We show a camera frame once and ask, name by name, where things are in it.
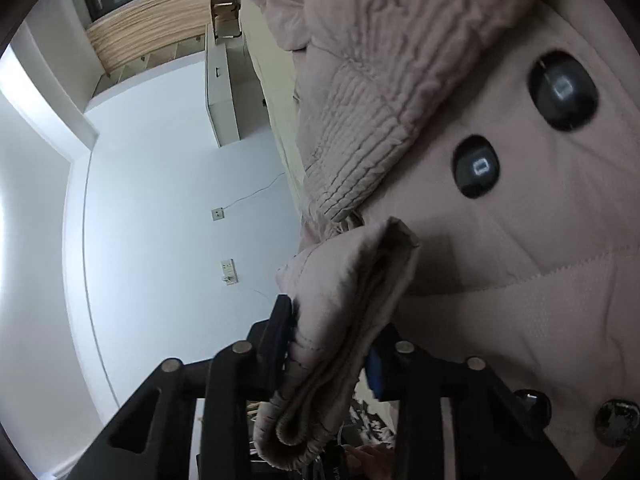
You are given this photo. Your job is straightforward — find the person's left hand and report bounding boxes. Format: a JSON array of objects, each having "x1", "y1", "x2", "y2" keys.
[{"x1": 345, "y1": 442, "x2": 397, "y2": 480}]

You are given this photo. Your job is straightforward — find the beige curtain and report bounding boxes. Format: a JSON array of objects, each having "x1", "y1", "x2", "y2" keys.
[{"x1": 86, "y1": 0, "x2": 222, "y2": 77}]

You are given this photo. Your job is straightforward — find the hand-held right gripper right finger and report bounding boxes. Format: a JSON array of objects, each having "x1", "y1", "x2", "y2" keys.
[{"x1": 365, "y1": 331, "x2": 576, "y2": 480}]

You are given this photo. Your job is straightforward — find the white wall shelf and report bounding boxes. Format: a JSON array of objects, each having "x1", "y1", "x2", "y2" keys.
[{"x1": 92, "y1": 34, "x2": 207, "y2": 98}]

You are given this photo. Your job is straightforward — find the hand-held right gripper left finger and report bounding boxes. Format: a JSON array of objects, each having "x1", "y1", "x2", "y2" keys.
[{"x1": 65, "y1": 294, "x2": 301, "y2": 480}]

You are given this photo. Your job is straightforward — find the pinkish beige down jacket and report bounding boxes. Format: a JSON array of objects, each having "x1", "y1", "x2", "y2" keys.
[{"x1": 218, "y1": 0, "x2": 640, "y2": 472}]

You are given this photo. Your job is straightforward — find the bed with olive sheet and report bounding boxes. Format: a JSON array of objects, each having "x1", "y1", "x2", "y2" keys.
[{"x1": 239, "y1": 0, "x2": 306, "y2": 221}]

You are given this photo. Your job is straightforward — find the thin white cable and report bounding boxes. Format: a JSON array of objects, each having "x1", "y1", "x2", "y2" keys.
[{"x1": 222, "y1": 171, "x2": 287, "y2": 209}]

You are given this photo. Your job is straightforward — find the white floating wall desk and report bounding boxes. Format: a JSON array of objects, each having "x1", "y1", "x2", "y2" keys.
[{"x1": 204, "y1": 40, "x2": 246, "y2": 148}]

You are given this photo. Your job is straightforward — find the folding chair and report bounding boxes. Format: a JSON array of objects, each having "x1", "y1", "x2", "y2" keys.
[{"x1": 209, "y1": 0, "x2": 244, "y2": 41}]

